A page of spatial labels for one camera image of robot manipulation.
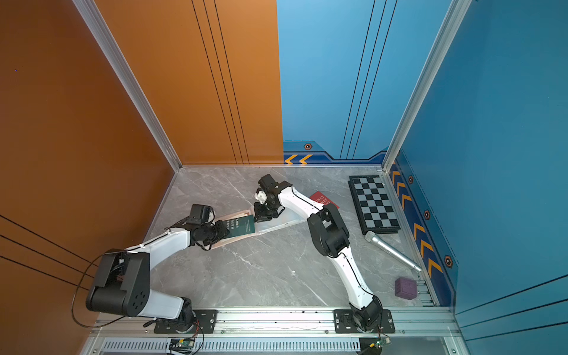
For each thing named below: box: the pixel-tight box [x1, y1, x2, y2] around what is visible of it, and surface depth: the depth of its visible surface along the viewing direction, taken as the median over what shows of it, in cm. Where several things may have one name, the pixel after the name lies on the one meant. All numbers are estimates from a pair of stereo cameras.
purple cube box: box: [394, 276, 418, 301], surface depth 77 cm
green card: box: [222, 214, 256, 239], surface depth 97 cm
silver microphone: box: [363, 230, 423, 273], surface depth 90 cm
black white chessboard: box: [347, 174, 401, 235], surface depth 101 cm
